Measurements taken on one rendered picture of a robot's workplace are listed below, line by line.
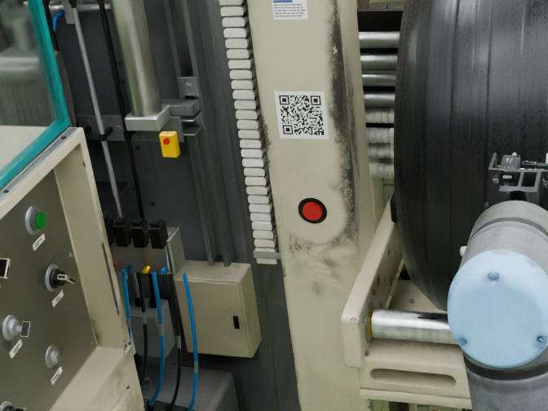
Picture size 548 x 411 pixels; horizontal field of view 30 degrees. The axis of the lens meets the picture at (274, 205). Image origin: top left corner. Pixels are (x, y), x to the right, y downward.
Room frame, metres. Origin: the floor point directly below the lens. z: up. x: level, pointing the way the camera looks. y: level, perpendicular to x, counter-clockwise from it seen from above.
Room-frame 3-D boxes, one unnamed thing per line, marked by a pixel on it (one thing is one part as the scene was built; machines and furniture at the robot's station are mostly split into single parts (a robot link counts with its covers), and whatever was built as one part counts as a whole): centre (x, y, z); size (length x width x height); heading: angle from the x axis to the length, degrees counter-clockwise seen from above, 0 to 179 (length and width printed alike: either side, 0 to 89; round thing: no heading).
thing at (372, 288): (1.42, -0.16, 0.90); 0.40 x 0.03 x 0.10; 160
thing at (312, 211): (1.37, -0.06, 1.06); 0.03 x 0.02 x 0.03; 70
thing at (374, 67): (1.79, -0.25, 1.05); 0.20 x 0.15 x 0.30; 70
